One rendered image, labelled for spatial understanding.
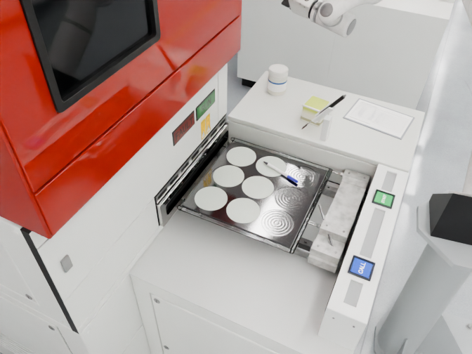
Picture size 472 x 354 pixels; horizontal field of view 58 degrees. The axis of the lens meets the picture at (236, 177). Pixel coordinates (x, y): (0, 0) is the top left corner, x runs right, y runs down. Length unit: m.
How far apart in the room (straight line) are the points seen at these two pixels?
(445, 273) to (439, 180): 1.44
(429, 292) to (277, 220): 0.67
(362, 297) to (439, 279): 0.58
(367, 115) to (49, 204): 1.13
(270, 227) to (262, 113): 0.47
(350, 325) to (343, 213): 0.39
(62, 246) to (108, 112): 0.30
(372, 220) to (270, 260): 0.31
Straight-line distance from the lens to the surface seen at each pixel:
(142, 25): 0.90
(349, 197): 1.39
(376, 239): 1.20
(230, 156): 1.44
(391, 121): 1.60
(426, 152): 3.15
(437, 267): 1.58
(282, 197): 1.32
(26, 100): 0.70
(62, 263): 0.98
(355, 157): 1.42
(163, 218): 1.29
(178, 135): 1.22
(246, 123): 1.49
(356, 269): 1.12
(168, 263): 1.26
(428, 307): 1.75
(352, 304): 1.07
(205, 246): 1.29
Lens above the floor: 1.85
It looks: 44 degrees down
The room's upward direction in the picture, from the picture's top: 2 degrees clockwise
